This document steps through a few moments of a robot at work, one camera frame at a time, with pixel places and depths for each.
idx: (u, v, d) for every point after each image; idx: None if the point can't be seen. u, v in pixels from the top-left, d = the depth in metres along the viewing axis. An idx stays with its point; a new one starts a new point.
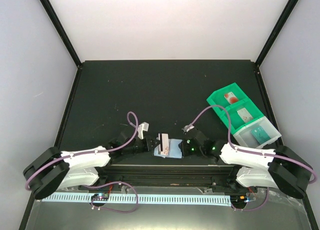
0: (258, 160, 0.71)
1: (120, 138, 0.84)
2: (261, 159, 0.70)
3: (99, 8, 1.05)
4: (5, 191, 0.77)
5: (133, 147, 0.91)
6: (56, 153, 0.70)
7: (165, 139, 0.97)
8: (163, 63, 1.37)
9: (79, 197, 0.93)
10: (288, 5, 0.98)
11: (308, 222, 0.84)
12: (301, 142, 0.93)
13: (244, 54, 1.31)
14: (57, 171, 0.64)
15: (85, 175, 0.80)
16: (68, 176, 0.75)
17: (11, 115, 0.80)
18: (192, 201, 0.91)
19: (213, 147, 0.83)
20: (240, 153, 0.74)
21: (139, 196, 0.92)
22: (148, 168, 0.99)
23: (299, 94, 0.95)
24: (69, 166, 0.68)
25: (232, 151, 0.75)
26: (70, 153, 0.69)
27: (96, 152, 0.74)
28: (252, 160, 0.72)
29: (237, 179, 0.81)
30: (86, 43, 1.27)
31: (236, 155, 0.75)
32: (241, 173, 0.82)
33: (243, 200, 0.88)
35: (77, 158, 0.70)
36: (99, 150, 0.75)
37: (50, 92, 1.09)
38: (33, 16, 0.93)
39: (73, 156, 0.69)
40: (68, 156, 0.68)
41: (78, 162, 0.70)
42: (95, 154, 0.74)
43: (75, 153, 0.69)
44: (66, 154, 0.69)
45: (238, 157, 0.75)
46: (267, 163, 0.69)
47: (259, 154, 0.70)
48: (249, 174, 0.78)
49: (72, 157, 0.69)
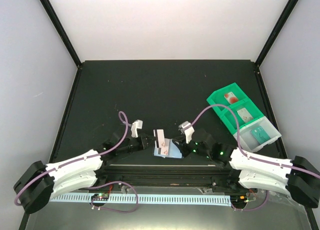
0: (273, 170, 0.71)
1: (113, 138, 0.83)
2: (277, 170, 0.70)
3: (100, 7, 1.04)
4: (5, 192, 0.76)
5: (128, 147, 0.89)
6: (41, 167, 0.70)
7: (161, 135, 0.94)
8: (163, 63, 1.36)
9: (79, 197, 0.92)
10: (288, 5, 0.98)
11: (308, 222, 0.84)
12: (302, 143, 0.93)
13: (244, 54, 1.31)
14: (43, 185, 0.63)
15: (82, 179, 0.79)
16: (61, 185, 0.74)
17: (11, 115, 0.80)
18: (192, 201, 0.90)
19: (222, 152, 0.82)
20: (252, 161, 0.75)
21: (139, 196, 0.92)
22: (148, 168, 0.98)
23: (299, 94, 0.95)
24: (55, 179, 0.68)
25: (243, 158, 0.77)
26: (55, 166, 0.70)
27: (86, 157, 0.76)
28: (266, 170, 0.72)
29: (240, 180, 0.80)
30: (86, 43, 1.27)
31: (248, 162, 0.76)
32: (244, 175, 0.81)
33: (243, 200, 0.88)
35: (62, 169, 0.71)
36: (87, 155, 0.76)
37: (49, 92, 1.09)
38: (32, 16, 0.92)
39: (58, 167, 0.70)
40: (54, 168, 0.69)
41: (65, 172, 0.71)
42: (85, 160, 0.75)
43: (60, 165, 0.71)
44: (51, 168, 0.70)
45: (249, 164, 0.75)
46: (285, 175, 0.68)
47: (275, 164, 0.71)
48: (254, 178, 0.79)
49: (57, 169, 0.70)
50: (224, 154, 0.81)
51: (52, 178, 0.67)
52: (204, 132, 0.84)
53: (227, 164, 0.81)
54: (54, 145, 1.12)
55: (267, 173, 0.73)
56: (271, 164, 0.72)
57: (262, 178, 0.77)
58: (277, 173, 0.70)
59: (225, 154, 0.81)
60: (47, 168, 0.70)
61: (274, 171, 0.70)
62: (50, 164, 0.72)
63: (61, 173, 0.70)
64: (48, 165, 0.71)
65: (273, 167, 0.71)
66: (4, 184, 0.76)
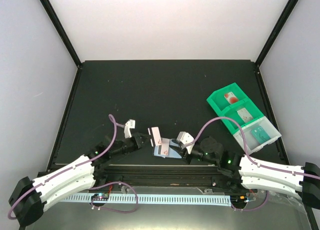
0: (286, 178, 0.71)
1: (105, 141, 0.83)
2: (289, 177, 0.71)
3: (99, 7, 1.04)
4: (5, 191, 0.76)
5: (122, 149, 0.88)
6: (28, 183, 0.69)
7: (156, 133, 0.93)
8: (163, 63, 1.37)
9: (78, 197, 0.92)
10: (288, 5, 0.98)
11: (308, 222, 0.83)
12: (302, 143, 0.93)
13: (244, 54, 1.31)
14: (32, 201, 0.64)
15: (78, 185, 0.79)
16: (56, 194, 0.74)
17: (11, 115, 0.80)
18: (193, 201, 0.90)
19: (229, 161, 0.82)
20: (262, 170, 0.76)
21: (139, 196, 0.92)
22: (148, 168, 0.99)
23: (299, 94, 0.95)
24: (43, 194, 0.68)
25: (253, 166, 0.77)
26: (42, 181, 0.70)
27: (74, 166, 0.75)
28: (278, 177, 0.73)
29: (243, 183, 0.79)
30: (86, 43, 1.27)
31: (257, 170, 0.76)
32: (247, 178, 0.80)
33: (243, 200, 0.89)
35: (50, 182, 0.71)
36: (76, 164, 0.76)
37: (50, 93, 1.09)
38: (33, 16, 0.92)
39: (45, 182, 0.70)
40: (41, 184, 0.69)
41: (53, 185, 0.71)
42: (74, 169, 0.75)
43: (46, 179, 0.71)
44: (38, 183, 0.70)
45: (259, 172, 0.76)
46: (298, 181, 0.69)
47: (287, 172, 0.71)
48: (259, 181, 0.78)
49: (44, 183, 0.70)
50: (232, 162, 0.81)
51: (40, 194, 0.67)
52: (213, 140, 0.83)
53: (235, 172, 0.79)
54: (54, 145, 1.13)
55: (277, 181, 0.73)
56: (283, 171, 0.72)
57: (267, 182, 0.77)
58: (290, 181, 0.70)
59: (233, 162, 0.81)
60: (34, 184, 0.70)
61: (286, 178, 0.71)
62: (37, 179, 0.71)
63: (49, 187, 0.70)
64: (35, 180, 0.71)
65: (285, 174, 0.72)
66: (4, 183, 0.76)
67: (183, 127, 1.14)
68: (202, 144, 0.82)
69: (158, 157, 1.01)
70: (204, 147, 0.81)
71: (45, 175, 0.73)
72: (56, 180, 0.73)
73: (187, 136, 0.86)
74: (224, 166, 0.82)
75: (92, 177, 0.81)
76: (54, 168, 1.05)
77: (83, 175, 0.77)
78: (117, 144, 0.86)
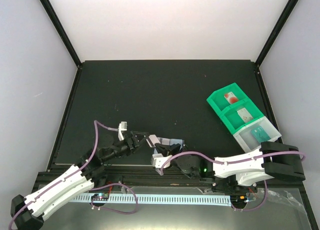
0: (251, 166, 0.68)
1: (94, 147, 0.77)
2: (253, 163, 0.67)
3: (100, 8, 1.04)
4: (5, 192, 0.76)
5: (115, 153, 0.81)
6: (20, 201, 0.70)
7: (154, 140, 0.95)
8: (164, 63, 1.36)
9: (79, 197, 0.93)
10: (288, 6, 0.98)
11: (308, 222, 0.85)
12: (302, 143, 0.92)
13: (244, 53, 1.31)
14: (25, 219, 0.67)
15: (77, 190, 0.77)
16: (53, 204, 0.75)
17: (11, 115, 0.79)
18: (193, 201, 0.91)
19: (205, 169, 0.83)
20: (233, 165, 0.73)
21: (138, 196, 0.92)
22: (148, 169, 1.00)
23: (299, 93, 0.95)
24: (35, 211, 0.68)
25: (223, 166, 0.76)
26: (33, 198, 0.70)
27: (64, 179, 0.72)
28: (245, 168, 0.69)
29: (238, 182, 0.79)
30: (86, 44, 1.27)
31: (227, 169, 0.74)
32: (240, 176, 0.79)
33: (243, 200, 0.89)
35: (41, 198, 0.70)
36: (65, 176, 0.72)
37: (49, 93, 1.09)
38: (33, 16, 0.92)
39: (36, 199, 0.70)
40: (31, 201, 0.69)
41: (44, 201, 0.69)
42: (65, 181, 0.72)
43: (37, 196, 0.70)
44: (30, 200, 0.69)
45: (229, 170, 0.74)
46: (260, 165, 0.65)
47: (248, 160, 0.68)
48: (246, 175, 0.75)
49: (35, 200, 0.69)
50: (207, 169, 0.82)
51: (32, 211, 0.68)
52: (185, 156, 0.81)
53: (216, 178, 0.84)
54: (54, 145, 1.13)
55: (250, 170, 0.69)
56: (245, 161, 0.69)
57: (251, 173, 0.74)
58: (255, 167, 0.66)
59: (208, 169, 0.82)
60: (26, 201, 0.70)
61: (251, 166, 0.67)
62: (29, 195, 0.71)
63: (40, 203, 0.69)
64: (27, 197, 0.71)
65: (249, 162, 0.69)
66: (4, 184, 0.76)
67: (183, 127, 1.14)
68: (179, 162, 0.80)
69: None
70: (181, 166, 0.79)
71: (36, 191, 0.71)
72: (48, 194, 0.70)
73: (158, 161, 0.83)
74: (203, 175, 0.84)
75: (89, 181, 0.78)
76: (54, 168, 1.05)
77: (77, 184, 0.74)
78: (107, 150, 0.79)
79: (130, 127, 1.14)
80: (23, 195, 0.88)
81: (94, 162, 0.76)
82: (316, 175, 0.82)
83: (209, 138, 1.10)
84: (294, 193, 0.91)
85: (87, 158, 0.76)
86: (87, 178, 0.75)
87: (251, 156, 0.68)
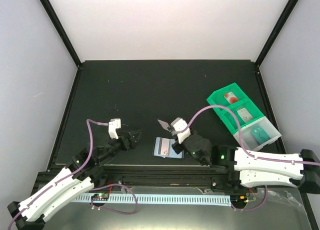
0: (286, 168, 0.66)
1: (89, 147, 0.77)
2: (289, 167, 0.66)
3: (100, 8, 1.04)
4: (5, 191, 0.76)
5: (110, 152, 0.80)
6: (14, 208, 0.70)
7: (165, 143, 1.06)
8: (163, 63, 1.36)
9: (79, 197, 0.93)
10: (288, 6, 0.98)
11: (308, 222, 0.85)
12: (302, 143, 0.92)
13: (244, 53, 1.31)
14: (20, 225, 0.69)
15: (75, 192, 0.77)
16: (53, 206, 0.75)
17: (11, 115, 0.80)
18: (193, 201, 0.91)
19: (222, 156, 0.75)
20: (261, 162, 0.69)
21: (137, 196, 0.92)
22: (148, 169, 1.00)
23: (299, 94, 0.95)
24: (28, 218, 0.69)
25: (250, 159, 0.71)
26: (26, 205, 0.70)
27: (54, 184, 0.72)
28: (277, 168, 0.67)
29: (242, 182, 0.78)
30: (87, 44, 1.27)
31: (253, 164, 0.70)
32: (244, 176, 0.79)
33: (244, 200, 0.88)
35: (34, 204, 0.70)
36: (56, 181, 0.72)
37: (49, 93, 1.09)
38: (33, 17, 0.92)
39: (29, 205, 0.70)
40: (24, 208, 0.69)
41: (36, 207, 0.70)
42: (56, 186, 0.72)
43: (30, 202, 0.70)
44: (24, 207, 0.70)
45: (255, 165, 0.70)
46: (300, 171, 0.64)
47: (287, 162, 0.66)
48: (255, 177, 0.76)
49: (28, 206, 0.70)
50: (225, 157, 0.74)
51: (25, 218, 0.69)
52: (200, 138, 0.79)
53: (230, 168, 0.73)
54: (54, 145, 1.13)
55: (277, 172, 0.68)
56: (282, 161, 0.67)
57: (263, 175, 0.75)
58: (291, 171, 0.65)
59: (226, 157, 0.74)
60: (19, 208, 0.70)
61: (287, 168, 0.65)
62: (22, 202, 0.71)
63: (33, 210, 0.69)
64: (21, 203, 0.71)
65: (284, 164, 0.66)
66: (4, 184, 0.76)
67: None
68: (187, 144, 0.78)
69: (157, 157, 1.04)
70: (190, 148, 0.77)
71: (29, 197, 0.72)
72: (40, 200, 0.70)
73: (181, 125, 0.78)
74: (217, 162, 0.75)
75: (88, 181, 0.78)
76: (54, 168, 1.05)
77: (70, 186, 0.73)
78: (102, 149, 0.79)
79: (130, 127, 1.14)
80: (23, 194, 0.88)
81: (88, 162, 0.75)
82: None
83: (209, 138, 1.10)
84: (294, 193, 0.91)
85: (79, 159, 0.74)
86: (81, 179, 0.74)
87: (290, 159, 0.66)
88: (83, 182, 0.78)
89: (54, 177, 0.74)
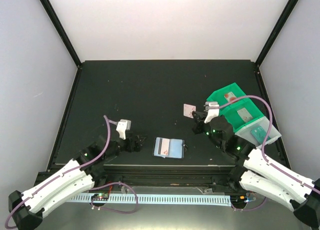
0: (292, 185, 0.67)
1: (99, 141, 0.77)
2: (296, 186, 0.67)
3: (99, 7, 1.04)
4: (4, 191, 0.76)
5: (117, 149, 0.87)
6: (17, 197, 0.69)
7: (165, 143, 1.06)
8: (163, 63, 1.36)
9: (79, 197, 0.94)
10: (288, 5, 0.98)
11: None
12: (303, 143, 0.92)
13: (244, 53, 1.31)
14: (23, 215, 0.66)
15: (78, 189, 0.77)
16: (54, 200, 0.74)
17: (11, 115, 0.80)
18: (192, 201, 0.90)
19: (238, 147, 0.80)
20: (271, 169, 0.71)
21: (138, 196, 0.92)
22: (148, 169, 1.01)
23: (299, 93, 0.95)
24: (32, 207, 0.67)
25: (262, 162, 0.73)
26: (30, 194, 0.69)
27: (62, 175, 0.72)
28: (284, 182, 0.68)
29: (241, 182, 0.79)
30: (87, 44, 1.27)
31: (264, 168, 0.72)
32: (246, 177, 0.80)
33: (243, 200, 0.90)
35: (38, 194, 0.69)
36: (63, 172, 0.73)
37: (49, 93, 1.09)
38: (32, 16, 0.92)
39: (33, 195, 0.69)
40: (29, 197, 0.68)
41: (41, 197, 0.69)
42: (62, 177, 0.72)
43: (34, 191, 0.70)
44: (27, 196, 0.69)
45: (264, 170, 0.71)
46: (304, 194, 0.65)
47: (296, 180, 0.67)
48: (257, 183, 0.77)
49: (33, 196, 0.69)
50: (240, 150, 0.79)
51: (28, 207, 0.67)
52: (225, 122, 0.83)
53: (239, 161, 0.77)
54: (54, 145, 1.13)
55: (282, 185, 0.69)
56: (292, 178, 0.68)
57: (266, 185, 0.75)
58: (296, 190, 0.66)
59: (241, 150, 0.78)
60: (22, 197, 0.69)
61: (293, 186, 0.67)
62: (26, 191, 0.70)
63: (37, 199, 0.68)
64: (24, 193, 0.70)
65: (292, 182, 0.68)
66: (4, 183, 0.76)
67: (183, 127, 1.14)
68: (212, 122, 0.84)
69: (157, 157, 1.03)
70: (213, 125, 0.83)
71: (33, 187, 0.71)
72: (45, 190, 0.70)
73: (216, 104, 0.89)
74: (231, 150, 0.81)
75: (90, 179, 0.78)
76: (54, 168, 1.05)
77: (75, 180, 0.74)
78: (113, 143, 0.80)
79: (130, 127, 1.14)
80: None
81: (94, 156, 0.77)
82: (317, 175, 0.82)
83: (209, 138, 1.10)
84: None
85: (86, 152, 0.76)
86: (87, 172, 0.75)
87: (301, 180, 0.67)
88: (85, 180, 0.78)
89: (61, 168, 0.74)
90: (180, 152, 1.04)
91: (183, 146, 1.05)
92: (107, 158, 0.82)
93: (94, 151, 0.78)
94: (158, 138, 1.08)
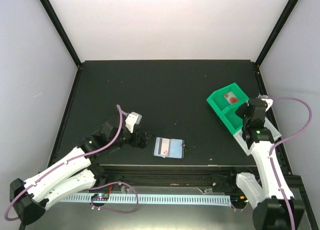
0: (271, 183, 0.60)
1: (105, 128, 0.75)
2: (274, 186, 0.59)
3: (99, 8, 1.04)
4: (5, 192, 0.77)
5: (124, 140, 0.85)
6: (19, 186, 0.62)
7: (165, 144, 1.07)
8: (163, 63, 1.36)
9: (79, 197, 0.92)
10: (288, 6, 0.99)
11: None
12: (303, 143, 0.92)
13: (244, 53, 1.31)
14: (25, 204, 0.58)
15: (79, 185, 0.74)
16: (57, 193, 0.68)
17: (11, 115, 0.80)
18: (193, 201, 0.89)
19: (258, 131, 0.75)
20: (266, 163, 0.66)
21: (139, 196, 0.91)
22: (147, 169, 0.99)
23: (299, 93, 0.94)
24: (35, 195, 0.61)
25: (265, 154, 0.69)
26: (33, 182, 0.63)
27: (66, 162, 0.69)
28: (267, 176, 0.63)
29: (239, 174, 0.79)
30: (87, 44, 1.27)
31: (263, 158, 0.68)
32: (246, 175, 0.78)
33: (243, 200, 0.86)
35: (42, 182, 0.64)
36: (68, 159, 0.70)
37: (49, 94, 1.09)
38: (32, 16, 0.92)
39: (37, 183, 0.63)
40: (32, 185, 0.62)
41: (45, 185, 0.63)
42: (66, 165, 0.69)
43: (38, 179, 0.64)
44: (30, 184, 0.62)
45: (261, 159, 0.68)
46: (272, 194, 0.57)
47: (278, 182, 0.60)
48: (249, 181, 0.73)
49: (36, 184, 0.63)
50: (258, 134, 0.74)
51: (32, 195, 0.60)
52: (262, 104, 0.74)
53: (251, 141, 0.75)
54: (54, 145, 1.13)
55: (263, 179, 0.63)
56: (276, 179, 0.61)
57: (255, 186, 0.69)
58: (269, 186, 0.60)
59: (259, 134, 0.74)
60: (25, 185, 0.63)
61: (271, 183, 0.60)
62: (28, 180, 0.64)
63: (41, 187, 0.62)
64: (27, 181, 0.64)
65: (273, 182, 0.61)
66: (4, 184, 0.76)
67: (183, 127, 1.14)
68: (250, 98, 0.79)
69: (157, 157, 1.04)
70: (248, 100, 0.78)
71: (36, 174, 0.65)
72: (49, 178, 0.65)
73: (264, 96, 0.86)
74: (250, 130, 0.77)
75: (92, 177, 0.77)
76: None
77: (76, 171, 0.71)
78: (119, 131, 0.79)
79: None
80: None
81: (99, 144, 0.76)
82: (317, 176, 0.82)
83: (209, 138, 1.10)
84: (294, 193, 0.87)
85: (91, 139, 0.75)
86: (91, 161, 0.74)
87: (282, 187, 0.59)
88: (87, 176, 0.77)
89: (64, 157, 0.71)
90: (180, 152, 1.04)
91: (183, 146, 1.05)
92: (111, 147, 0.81)
93: (99, 139, 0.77)
94: (158, 138, 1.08)
